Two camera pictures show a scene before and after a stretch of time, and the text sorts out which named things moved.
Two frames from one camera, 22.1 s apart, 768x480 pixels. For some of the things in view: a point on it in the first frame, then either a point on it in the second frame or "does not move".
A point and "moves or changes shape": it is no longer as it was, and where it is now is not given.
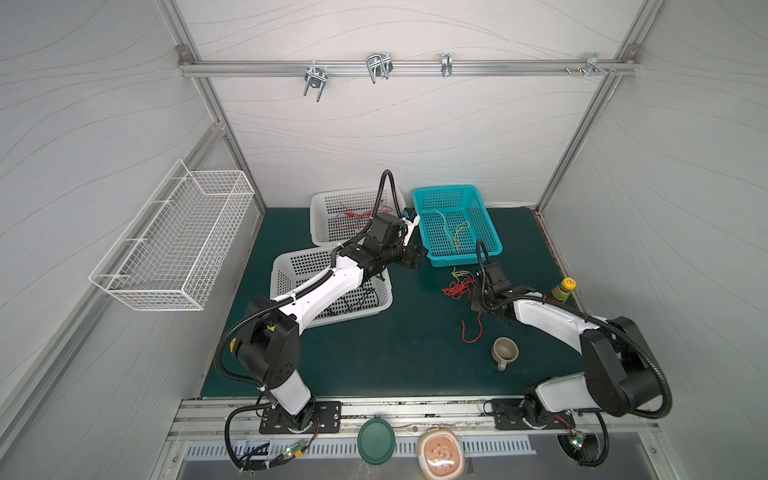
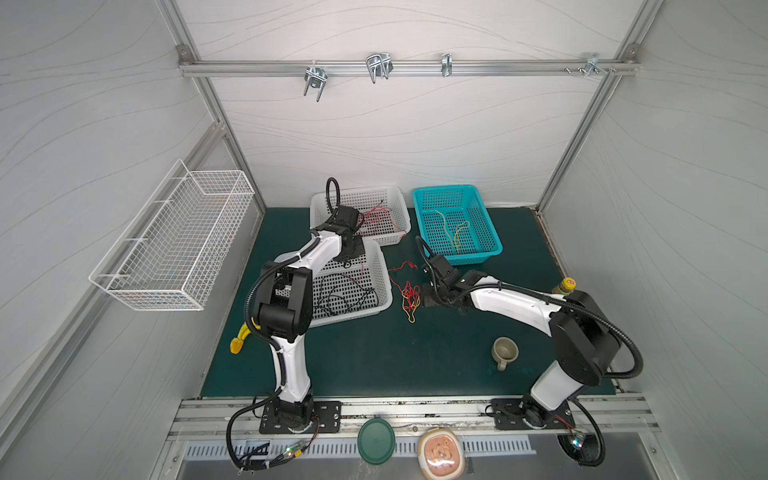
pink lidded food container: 441,454 does not move
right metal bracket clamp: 591,64 does not move
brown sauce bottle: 563,290 does not move
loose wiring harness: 258,458 does not move
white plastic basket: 374,292 does not move
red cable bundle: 456,290 moves or changes shape
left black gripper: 413,255 -> 358,247
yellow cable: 460,227 does not move
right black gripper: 479,301 -> 435,291
